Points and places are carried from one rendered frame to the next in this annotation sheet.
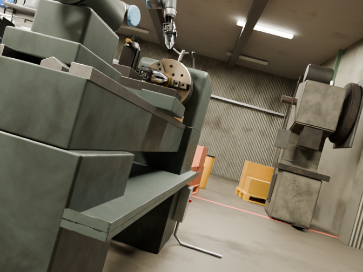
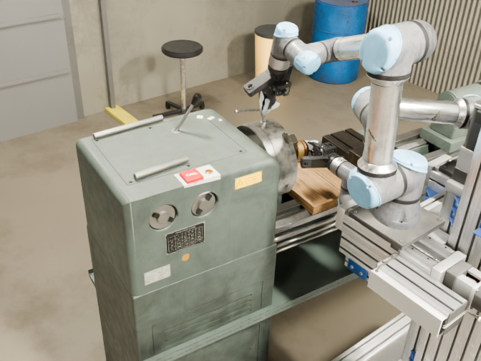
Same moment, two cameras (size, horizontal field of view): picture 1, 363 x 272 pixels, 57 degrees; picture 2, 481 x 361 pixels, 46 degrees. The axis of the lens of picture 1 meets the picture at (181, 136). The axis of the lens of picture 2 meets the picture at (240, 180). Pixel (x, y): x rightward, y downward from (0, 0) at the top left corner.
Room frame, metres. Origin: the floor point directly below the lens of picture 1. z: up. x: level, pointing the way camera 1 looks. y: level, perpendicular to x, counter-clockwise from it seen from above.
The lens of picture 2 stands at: (3.51, 1.60, 2.25)
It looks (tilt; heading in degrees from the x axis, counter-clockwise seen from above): 33 degrees down; 229
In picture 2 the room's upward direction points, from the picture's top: 2 degrees clockwise
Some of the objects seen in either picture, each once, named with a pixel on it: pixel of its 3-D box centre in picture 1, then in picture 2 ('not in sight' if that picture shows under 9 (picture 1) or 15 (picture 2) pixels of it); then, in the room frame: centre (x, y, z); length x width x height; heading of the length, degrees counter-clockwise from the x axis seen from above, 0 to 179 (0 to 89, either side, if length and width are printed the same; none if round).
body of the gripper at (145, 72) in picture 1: (141, 72); (328, 157); (1.89, 0.32, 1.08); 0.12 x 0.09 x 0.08; 81
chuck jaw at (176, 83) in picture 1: (179, 85); not in sight; (2.03, 0.10, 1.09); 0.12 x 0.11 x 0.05; 81
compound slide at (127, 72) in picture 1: (126, 75); (373, 153); (1.60, 0.33, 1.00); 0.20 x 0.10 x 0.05; 171
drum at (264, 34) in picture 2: not in sight; (272, 59); (-0.14, -2.12, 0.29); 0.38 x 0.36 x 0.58; 88
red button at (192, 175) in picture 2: not in sight; (191, 176); (2.59, 0.33, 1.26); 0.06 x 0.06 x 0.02; 81
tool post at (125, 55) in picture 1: (129, 59); not in sight; (1.58, 0.33, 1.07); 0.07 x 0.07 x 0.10; 81
